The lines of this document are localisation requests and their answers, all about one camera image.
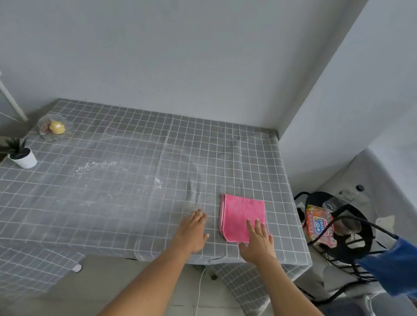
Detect person's left hand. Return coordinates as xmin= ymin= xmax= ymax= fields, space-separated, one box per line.
xmin=169 ymin=206 xmax=212 ymax=256

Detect person's right hand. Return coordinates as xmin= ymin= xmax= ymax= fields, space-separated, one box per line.
xmin=237 ymin=217 xmax=280 ymax=268

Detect pink cleaning cloth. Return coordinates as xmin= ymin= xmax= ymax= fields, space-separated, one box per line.
xmin=217 ymin=194 xmax=272 ymax=246

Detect clear glass bowl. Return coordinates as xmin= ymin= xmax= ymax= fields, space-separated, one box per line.
xmin=36 ymin=112 xmax=75 ymax=142

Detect small potted succulent plant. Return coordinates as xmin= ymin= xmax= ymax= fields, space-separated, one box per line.
xmin=0 ymin=136 xmax=39 ymax=170

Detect person's right forearm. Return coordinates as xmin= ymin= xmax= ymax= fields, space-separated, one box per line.
xmin=253 ymin=257 xmax=358 ymax=316

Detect person's left forearm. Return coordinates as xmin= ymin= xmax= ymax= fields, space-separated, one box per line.
xmin=91 ymin=239 xmax=195 ymax=316

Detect grey checked tablecloth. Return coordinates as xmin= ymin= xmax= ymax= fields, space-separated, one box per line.
xmin=0 ymin=93 xmax=324 ymax=316

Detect colourful snack packet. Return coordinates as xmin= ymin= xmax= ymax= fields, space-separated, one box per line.
xmin=302 ymin=204 xmax=341 ymax=250

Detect clear glass cup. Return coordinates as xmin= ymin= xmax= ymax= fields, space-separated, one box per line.
xmin=330 ymin=208 xmax=364 ymax=238

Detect clear bottle with black cap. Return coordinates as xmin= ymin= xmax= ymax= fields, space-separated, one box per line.
xmin=336 ymin=182 xmax=372 ymax=206

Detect scattered white crumbs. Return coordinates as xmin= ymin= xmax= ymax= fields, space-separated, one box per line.
xmin=70 ymin=157 xmax=165 ymax=210

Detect blue cloth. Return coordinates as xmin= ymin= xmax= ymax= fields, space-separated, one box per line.
xmin=354 ymin=233 xmax=417 ymax=299

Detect white shelf rack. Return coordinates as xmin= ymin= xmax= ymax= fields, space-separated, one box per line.
xmin=0 ymin=61 xmax=33 ymax=124

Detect thin white cable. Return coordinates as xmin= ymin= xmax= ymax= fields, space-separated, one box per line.
xmin=192 ymin=265 xmax=209 ymax=316

